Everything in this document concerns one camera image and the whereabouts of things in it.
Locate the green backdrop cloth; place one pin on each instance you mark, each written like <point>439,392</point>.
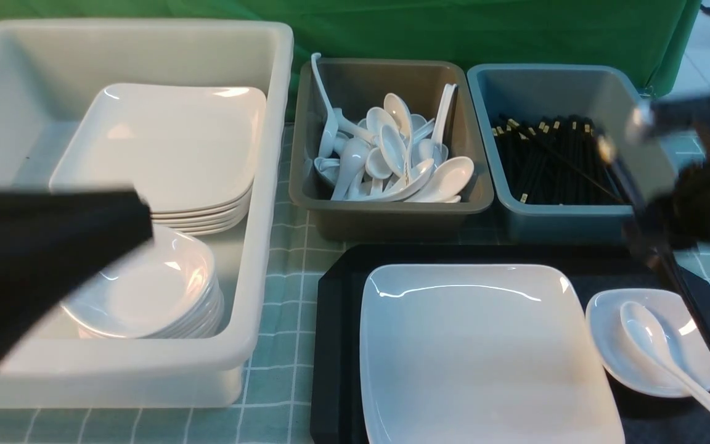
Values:
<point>646,40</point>

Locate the white soup spoon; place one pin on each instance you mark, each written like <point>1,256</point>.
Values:
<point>644,329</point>

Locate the small white sauce bowl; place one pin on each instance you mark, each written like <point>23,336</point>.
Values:
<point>620,356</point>

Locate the black serving tray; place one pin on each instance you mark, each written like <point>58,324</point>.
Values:
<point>337,414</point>

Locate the grey spoon bin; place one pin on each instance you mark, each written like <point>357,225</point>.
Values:
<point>356,85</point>

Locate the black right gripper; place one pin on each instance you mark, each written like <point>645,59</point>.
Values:
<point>680,217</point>

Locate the green checkered tablecloth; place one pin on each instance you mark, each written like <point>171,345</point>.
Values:
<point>275,402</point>

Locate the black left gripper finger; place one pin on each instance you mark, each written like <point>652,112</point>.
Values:
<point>53,242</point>

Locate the black chopstick pair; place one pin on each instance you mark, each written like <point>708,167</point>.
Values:
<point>669,271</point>

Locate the large white rice plate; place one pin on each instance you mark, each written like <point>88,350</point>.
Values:
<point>480,354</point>

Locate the stack of white square plates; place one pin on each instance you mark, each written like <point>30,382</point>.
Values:
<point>190,152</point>

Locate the blue-grey chopstick bin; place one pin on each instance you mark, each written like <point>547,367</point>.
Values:
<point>528,92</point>

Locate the pile of white spoons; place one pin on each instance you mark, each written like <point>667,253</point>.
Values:
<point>392,155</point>

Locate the stack of small white bowls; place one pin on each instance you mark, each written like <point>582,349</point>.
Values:
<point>166,285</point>

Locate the pile of black chopsticks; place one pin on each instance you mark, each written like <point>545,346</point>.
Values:
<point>554,162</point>

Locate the large white plastic tub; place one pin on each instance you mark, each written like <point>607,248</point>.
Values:
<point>50,71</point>

